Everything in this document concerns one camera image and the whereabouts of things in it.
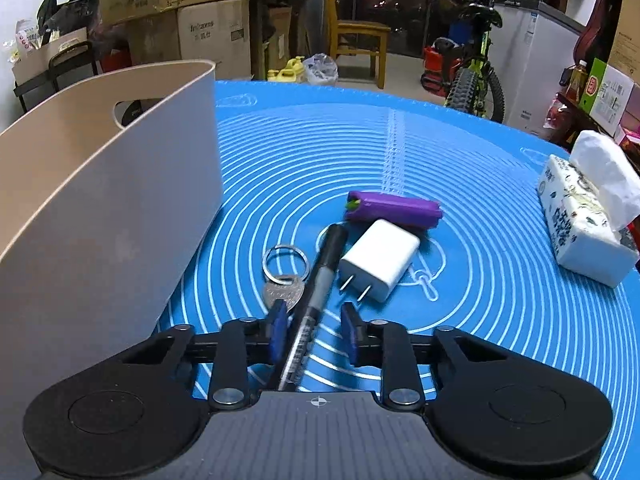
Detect silver keys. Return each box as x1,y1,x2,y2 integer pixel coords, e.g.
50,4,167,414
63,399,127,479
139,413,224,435
262,244,311,315

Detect black marker pen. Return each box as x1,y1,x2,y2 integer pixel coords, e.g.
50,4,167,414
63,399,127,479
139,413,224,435
271,223,348,391

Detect beige plastic storage bin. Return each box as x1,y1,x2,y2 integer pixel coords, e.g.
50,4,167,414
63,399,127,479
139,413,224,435
1,61,222,479

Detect white usb charger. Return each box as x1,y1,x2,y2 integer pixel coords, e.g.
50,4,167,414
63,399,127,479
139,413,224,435
338,219,421,304

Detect purple folded object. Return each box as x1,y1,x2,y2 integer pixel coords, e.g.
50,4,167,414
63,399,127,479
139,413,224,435
345,191,444,230

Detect blue silicone baking mat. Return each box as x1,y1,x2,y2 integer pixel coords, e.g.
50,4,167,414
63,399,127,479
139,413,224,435
158,81,639,479

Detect white tissue pack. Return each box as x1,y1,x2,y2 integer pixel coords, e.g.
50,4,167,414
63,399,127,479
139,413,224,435
537,130,639,288

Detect clear plastic bag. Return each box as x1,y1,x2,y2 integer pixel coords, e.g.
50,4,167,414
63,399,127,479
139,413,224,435
303,53,338,86

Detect yellow oil jug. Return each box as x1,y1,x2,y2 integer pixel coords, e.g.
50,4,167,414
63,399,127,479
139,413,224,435
267,56,306,84

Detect wooden chair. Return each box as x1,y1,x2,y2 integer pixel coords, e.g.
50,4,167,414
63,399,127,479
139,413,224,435
323,0,390,89

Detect large stacked cardboard box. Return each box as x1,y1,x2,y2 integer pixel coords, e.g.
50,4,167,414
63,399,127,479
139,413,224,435
126,0,252,80

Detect black shelf rack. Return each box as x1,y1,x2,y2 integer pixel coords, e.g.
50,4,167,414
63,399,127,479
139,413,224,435
14,40,99,114

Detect green white carton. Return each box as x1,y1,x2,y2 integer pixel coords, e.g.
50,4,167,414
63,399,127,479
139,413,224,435
579,58,639,136

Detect green black bicycle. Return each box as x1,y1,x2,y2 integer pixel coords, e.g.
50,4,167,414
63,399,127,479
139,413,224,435
423,0,506,124

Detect white chest freezer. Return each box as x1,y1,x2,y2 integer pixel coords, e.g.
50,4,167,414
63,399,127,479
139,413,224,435
489,0,584,139

